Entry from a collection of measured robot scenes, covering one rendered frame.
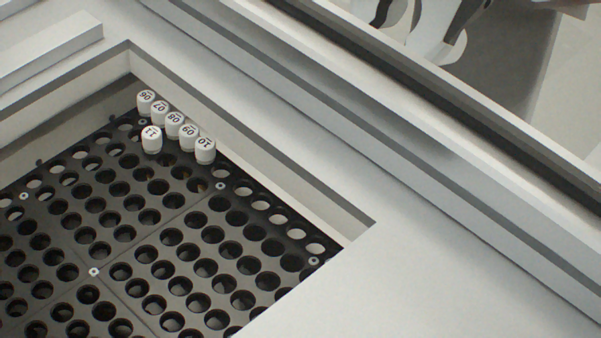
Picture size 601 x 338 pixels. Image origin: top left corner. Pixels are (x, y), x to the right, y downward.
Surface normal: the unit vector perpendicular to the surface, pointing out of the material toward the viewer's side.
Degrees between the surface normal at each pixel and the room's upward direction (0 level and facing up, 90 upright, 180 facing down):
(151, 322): 0
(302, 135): 0
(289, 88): 90
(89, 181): 0
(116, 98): 90
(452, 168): 90
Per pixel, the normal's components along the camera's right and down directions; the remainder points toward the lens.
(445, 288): 0.06, -0.69
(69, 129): 0.72, 0.53
